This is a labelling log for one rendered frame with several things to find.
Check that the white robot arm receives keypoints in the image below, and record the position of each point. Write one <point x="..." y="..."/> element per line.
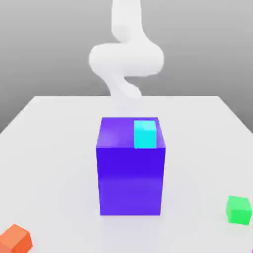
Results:
<point x="126" y="59"/>

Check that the small cyan cube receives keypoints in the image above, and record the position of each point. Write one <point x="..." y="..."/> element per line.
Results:
<point x="145" y="135"/>

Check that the large purple box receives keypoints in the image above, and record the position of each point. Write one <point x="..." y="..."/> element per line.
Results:
<point x="129" y="177"/>

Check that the small orange cube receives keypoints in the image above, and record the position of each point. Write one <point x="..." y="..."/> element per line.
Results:
<point x="14" y="239"/>

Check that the small green cube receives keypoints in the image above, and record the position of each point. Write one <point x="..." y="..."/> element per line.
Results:
<point x="239" y="210"/>

